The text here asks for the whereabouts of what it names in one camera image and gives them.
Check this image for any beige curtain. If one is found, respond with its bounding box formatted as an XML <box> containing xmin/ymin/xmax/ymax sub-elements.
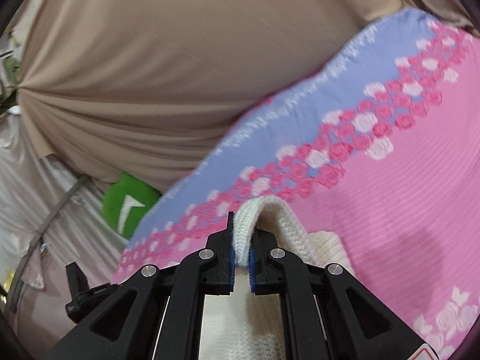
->
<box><xmin>17</xmin><ymin>0</ymin><xmax>479</xmax><ymax>190</ymax></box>

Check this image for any silver satin curtain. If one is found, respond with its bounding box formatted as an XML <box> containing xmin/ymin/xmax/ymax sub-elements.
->
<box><xmin>1</xmin><ymin>114</ymin><xmax>125</xmax><ymax>359</ymax></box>

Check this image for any green round pillow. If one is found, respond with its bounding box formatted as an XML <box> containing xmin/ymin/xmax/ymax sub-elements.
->
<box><xmin>102</xmin><ymin>173</ymin><xmax>161</xmax><ymax>240</ymax></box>

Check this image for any white knitted sweater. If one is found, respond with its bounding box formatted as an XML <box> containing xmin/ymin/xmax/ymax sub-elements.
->
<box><xmin>199</xmin><ymin>196</ymin><xmax>354</xmax><ymax>359</ymax></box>

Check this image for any pink floral bed quilt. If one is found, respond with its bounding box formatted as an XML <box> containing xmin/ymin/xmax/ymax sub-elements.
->
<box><xmin>114</xmin><ymin>9</ymin><xmax>479</xmax><ymax>359</ymax></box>

